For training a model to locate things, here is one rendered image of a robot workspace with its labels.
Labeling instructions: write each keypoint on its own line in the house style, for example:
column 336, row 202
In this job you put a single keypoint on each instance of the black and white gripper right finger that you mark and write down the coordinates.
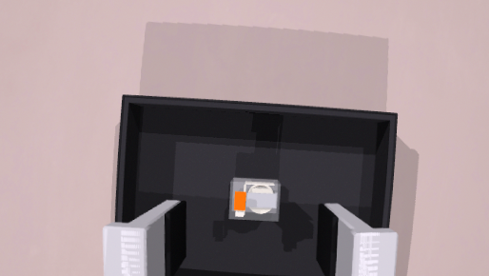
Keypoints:
column 347, row 246

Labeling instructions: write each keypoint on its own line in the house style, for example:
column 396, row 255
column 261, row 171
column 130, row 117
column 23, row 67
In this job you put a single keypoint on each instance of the black rectangular tray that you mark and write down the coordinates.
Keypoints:
column 188, row 149

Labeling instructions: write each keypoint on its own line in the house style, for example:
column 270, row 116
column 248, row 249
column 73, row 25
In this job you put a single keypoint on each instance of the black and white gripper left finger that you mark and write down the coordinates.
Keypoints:
column 154, row 244

